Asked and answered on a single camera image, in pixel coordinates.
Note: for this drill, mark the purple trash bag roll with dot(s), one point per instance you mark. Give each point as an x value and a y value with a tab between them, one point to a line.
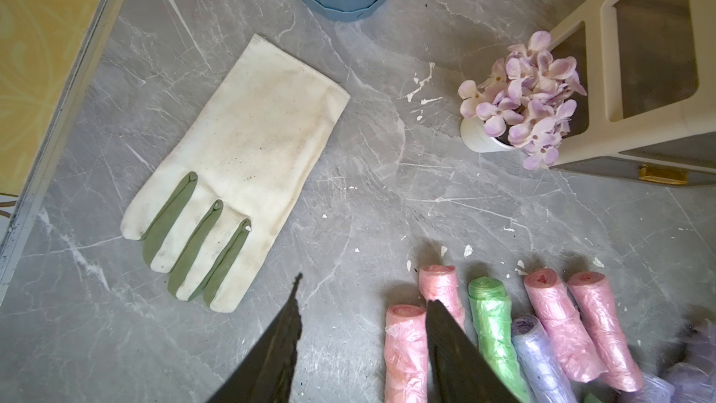
694	378
655	390
539	362

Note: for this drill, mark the purple flowers in white pot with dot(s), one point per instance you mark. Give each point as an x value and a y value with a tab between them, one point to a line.
525	104

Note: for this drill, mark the white green work glove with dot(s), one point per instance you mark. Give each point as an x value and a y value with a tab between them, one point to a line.
210	213

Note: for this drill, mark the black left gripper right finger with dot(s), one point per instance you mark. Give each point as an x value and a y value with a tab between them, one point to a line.
461	373

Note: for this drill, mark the beige three-drawer organizer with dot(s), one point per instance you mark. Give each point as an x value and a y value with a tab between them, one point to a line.
649	70

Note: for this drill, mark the green trash bag roll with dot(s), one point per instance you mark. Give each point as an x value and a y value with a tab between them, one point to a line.
491	309
591	398

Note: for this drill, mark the pink trash bag roll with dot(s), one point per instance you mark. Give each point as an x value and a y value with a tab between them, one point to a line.
406	354
440	282
575	351
594	296

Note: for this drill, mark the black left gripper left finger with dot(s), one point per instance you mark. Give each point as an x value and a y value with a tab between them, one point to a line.
267	372

